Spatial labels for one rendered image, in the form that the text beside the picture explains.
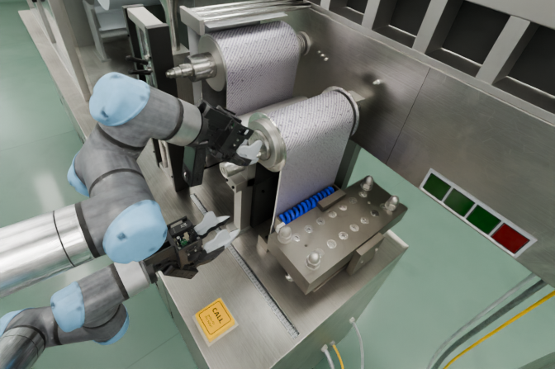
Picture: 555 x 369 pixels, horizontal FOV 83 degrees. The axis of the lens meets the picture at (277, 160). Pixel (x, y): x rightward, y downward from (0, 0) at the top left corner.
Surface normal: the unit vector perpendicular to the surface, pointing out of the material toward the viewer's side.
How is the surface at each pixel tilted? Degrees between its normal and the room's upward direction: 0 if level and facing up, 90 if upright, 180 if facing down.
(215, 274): 0
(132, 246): 90
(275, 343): 0
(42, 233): 15
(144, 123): 92
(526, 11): 90
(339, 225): 0
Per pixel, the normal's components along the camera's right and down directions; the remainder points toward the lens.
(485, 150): -0.78, 0.37
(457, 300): 0.11, -0.73
